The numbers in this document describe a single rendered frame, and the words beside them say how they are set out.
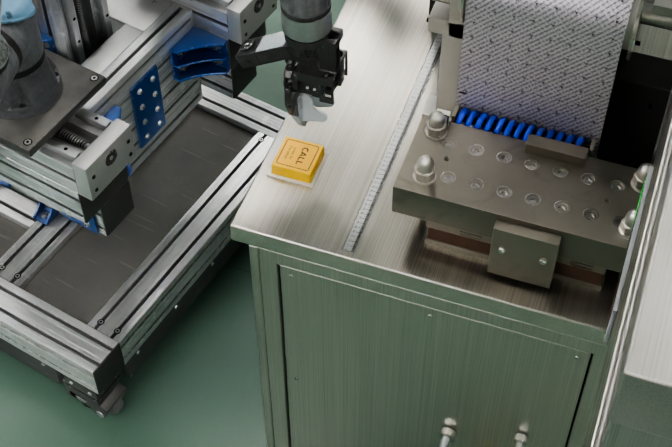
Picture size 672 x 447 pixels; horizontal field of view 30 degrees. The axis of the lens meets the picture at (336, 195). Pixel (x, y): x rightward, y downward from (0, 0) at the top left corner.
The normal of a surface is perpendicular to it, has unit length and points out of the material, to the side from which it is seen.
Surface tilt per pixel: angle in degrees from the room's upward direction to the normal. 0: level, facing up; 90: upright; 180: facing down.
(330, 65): 90
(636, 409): 90
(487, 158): 0
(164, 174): 0
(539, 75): 90
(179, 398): 0
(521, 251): 90
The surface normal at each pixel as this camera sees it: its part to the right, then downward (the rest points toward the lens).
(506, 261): -0.33, 0.73
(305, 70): -0.02, -0.65
